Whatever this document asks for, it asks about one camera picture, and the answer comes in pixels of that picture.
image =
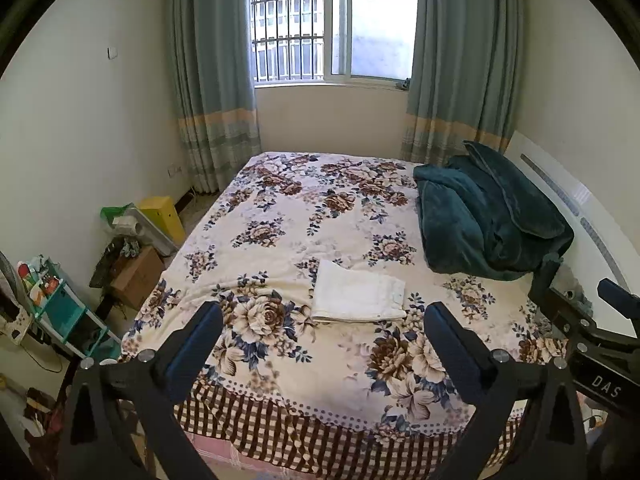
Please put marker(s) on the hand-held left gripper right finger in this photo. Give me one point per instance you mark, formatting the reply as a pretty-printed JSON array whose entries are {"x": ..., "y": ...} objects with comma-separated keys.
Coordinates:
[{"x": 452, "y": 355}]

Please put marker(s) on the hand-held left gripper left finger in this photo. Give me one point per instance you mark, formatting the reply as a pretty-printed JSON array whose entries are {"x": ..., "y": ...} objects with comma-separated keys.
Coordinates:
[{"x": 192, "y": 355}]

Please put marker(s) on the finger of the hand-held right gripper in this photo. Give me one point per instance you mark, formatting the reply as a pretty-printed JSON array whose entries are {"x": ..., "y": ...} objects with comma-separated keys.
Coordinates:
[
  {"x": 550, "y": 300},
  {"x": 622, "y": 300}
]

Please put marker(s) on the white pants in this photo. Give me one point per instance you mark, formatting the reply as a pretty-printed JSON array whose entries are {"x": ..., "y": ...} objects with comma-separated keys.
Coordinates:
[{"x": 357, "y": 292}]

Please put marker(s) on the grey fringed cloth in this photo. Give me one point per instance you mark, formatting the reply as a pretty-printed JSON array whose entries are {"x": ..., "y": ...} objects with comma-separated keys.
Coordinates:
[{"x": 567, "y": 277}]

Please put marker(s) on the cardboard box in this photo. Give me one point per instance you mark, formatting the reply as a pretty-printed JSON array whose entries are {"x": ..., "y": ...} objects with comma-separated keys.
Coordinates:
[{"x": 142, "y": 280}]

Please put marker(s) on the pink checked mattress pad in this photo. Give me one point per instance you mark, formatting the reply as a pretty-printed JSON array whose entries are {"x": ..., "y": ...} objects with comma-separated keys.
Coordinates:
[{"x": 215, "y": 447}]

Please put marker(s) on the white headboard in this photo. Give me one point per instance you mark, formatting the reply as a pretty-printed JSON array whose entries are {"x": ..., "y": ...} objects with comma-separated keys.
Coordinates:
[{"x": 590, "y": 195}]

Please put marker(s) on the teal plush blanket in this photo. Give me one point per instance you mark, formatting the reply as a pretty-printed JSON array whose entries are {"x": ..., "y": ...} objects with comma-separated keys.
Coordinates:
[{"x": 480, "y": 210}]

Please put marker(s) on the dark cloth on cardboard box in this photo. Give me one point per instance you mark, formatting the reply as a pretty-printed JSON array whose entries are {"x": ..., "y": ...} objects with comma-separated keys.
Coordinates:
[{"x": 112, "y": 260}]

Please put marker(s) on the white plastic pipe piece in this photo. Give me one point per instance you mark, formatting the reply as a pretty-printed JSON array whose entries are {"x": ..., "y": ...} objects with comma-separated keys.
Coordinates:
[{"x": 145, "y": 232}]

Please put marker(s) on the teal storage shelf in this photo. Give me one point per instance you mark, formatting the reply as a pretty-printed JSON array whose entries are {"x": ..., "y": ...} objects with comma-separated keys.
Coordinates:
[{"x": 65, "y": 310}]

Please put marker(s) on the yellow box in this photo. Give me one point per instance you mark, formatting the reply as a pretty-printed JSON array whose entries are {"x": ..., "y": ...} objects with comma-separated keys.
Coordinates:
[{"x": 162, "y": 215}]

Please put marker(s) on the green plastic bag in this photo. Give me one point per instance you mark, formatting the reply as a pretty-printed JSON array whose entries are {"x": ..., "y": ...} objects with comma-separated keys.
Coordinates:
[{"x": 112, "y": 215}]

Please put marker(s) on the dark red cloth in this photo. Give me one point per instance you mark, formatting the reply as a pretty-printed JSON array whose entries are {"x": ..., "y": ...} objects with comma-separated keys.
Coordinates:
[{"x": 42, "y": 420}]

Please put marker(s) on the white patterned box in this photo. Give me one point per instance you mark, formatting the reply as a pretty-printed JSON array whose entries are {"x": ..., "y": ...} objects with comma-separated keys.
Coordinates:
[{"x": 15, "y": 325}]

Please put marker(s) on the bed with floral sheet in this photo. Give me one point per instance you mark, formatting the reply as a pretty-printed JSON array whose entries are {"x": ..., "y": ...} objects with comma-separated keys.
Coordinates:
[{"x": 300, "y": 200}]

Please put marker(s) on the grey-green striped curtain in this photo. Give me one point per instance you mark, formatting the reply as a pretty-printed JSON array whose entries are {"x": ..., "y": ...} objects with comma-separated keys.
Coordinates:
[
  {"x": 215, "y": 60},
  {"x": 460, "y": 60}
]

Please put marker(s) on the small windowsill object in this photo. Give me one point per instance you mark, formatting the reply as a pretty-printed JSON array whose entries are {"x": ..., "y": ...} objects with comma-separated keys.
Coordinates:
[{"x": 403, "y": 84}]

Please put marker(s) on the barred window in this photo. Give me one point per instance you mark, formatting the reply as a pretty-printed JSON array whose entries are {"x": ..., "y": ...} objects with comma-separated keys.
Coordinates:
[{"x": 340, "y": 20}]

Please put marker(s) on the wall outlet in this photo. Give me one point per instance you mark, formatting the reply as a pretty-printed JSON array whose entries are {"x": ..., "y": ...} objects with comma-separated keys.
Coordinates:
[{"x": 175, "y": 170}]

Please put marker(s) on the white wall switch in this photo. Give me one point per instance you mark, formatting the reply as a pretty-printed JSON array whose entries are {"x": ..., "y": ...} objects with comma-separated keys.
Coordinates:
[{"x": 113, "y": 53}]

